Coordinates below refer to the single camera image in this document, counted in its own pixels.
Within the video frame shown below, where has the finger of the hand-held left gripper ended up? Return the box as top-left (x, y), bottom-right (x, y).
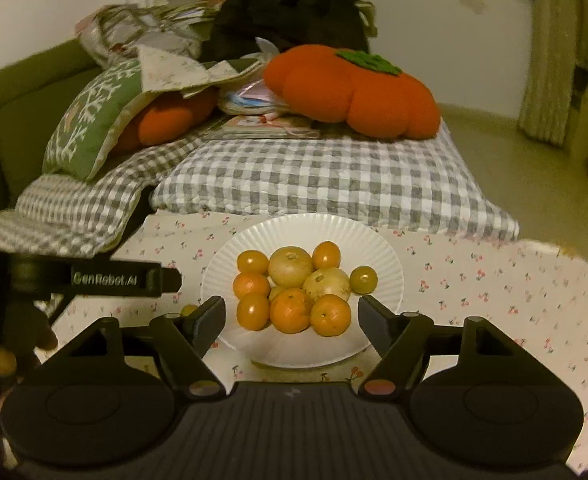
top-left (160, 267), bottom-right (185, 294)

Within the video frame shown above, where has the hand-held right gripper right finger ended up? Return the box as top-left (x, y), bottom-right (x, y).
top-left (358, 295), bottom-right (549, 402)

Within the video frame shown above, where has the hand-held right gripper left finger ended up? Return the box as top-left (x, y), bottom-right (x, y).
top-left (39, 295), bottom-right (227, 402)

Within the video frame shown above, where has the greenish small orange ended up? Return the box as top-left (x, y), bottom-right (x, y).
top-left (350, 266), bottom-right (379, 295)

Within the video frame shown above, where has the round yellow pear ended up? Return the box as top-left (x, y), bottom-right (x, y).
top-left (268, 246), bottom-right (315, 288)
top-left (302, 267), bottom-right (352, 303)

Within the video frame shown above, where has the white ribbed plate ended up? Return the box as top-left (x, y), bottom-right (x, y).
top-left (200, 213), bottom-right (405, 370)

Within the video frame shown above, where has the grey gingham blanket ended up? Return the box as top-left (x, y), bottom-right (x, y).
top-left (0, 135), bottom-right (195, 256)

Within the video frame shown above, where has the cherry print bedsheet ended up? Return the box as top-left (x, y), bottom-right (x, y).
top-left (49, 210), bottom-right (588, 466)

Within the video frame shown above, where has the grey gingham pillow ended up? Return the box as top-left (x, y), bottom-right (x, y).
top-left (151, 122), bottom-right (519, 238)

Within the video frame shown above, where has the orange plush cushion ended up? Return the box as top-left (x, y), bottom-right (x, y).
top-left (109, 87), bottom-right (219, 157)

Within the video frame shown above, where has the green embroidered cushion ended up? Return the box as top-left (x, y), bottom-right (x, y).
top-left (41, 57), bottom-right (149, 183)

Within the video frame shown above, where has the olive green headboard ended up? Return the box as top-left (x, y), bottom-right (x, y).
top-left (0, 42), bottom-right (100, 211)

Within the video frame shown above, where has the floral fabric piece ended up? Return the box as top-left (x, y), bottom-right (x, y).
top-left (136, 45), bottom-right (265, 100)

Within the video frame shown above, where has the orange pumpkin cushion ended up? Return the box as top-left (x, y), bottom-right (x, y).
top-left (264, 45), bottom-right (442, 141)

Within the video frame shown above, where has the crumpled patterned cloth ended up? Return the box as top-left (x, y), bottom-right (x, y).
top-left (76, 0), bottom-right (227, 68)

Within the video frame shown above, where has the beige curtain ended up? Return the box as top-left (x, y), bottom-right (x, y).
top-left (516, 0), bottom-right (588, 148)

